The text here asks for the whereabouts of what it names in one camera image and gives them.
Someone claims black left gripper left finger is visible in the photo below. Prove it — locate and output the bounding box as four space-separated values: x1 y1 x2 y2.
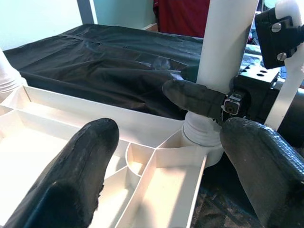
4 117 120 228

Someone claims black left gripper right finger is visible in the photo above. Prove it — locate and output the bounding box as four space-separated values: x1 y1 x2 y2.
219 118 304 228

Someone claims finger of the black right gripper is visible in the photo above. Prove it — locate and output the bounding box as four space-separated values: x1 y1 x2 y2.
180 65 199 84
162 79 227 124

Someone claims white plastic table leg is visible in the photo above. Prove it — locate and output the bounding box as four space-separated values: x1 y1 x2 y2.
0 47 27 103
182 0 260 148

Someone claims white plastic table top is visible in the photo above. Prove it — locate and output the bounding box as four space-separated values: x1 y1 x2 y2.
0 85 224 228

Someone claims dark red cloth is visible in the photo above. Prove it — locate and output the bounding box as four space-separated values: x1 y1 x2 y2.
153 0 210 38

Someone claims black plastic table cover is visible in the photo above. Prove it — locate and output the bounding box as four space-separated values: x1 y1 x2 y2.
3 23 304 228

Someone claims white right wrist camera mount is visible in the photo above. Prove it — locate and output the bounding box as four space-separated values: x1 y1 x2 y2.
255 0 304 132

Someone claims dark grey wall trim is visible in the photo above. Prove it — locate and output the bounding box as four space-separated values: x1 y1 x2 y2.
77 0 96 25

